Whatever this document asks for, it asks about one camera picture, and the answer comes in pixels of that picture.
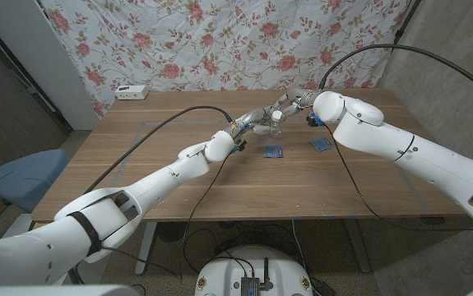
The blue padded chair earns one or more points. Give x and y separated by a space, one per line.
26 177

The grey table leg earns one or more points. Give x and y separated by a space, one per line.
357 246

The white wall panel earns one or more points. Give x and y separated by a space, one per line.
34 49

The black backdrop stand pole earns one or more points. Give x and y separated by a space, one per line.
404 20

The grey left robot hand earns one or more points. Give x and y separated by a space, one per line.
250 119

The yellow and black floor mat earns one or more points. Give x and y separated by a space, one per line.
34 225

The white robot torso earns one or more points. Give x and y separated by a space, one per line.
223 271

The white power strip box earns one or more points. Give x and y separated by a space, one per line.
131 92

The blue sugar packet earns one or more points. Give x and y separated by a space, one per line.
321 144
273 151

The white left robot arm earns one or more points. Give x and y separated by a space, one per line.
149 189

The white table leg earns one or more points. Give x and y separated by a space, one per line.
145 246

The black computer box with antenna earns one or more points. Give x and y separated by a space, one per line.
250 285

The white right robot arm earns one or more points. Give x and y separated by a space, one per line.
404 148

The floral backdrop cloth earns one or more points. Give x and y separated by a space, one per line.
240 41

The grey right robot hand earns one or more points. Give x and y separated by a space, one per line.
300 100

